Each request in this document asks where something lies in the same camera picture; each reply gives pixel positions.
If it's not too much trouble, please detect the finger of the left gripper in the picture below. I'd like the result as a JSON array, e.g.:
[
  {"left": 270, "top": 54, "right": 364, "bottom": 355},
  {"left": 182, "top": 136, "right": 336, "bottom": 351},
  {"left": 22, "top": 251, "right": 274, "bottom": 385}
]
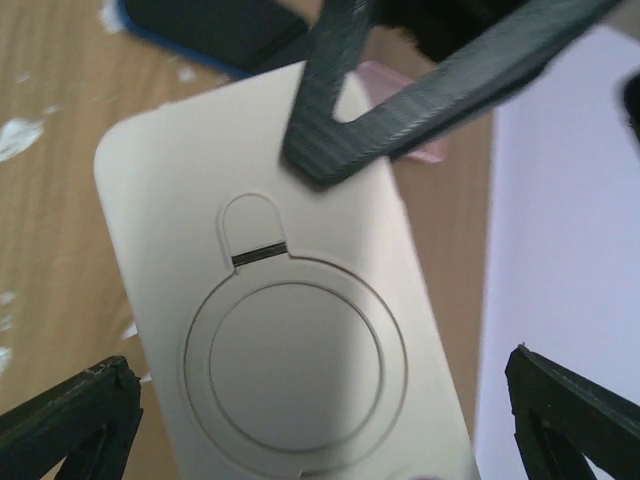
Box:
[{"left": 282, "top": 0, "right": 618, "bottom": 187}]

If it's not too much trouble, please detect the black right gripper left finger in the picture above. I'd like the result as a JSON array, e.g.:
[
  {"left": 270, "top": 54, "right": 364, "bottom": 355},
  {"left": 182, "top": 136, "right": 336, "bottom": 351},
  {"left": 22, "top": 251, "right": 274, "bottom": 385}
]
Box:
[{"left": 1, "top": 356, "right": 143, "bottom": 479}]

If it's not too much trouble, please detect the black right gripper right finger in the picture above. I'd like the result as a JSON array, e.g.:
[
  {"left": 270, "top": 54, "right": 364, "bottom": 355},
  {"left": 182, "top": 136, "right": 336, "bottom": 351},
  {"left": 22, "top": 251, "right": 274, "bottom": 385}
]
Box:
[{"left": 505, "top": 345, "right": 639, "bottom": 479}]

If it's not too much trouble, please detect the blue phone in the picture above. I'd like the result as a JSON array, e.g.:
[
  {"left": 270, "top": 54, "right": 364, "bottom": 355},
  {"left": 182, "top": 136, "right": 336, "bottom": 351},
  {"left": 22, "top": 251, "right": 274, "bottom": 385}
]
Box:
[{"left": 100, "top": 0, "right": 312, "bottom": 78}]

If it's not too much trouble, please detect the cream cased phone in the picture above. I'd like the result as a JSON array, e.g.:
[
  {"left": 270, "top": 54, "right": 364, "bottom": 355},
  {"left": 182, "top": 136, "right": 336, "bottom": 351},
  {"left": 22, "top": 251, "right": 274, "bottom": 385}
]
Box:
[{"left": 94, "top": 64, "right": 479, "bottom": 479}]

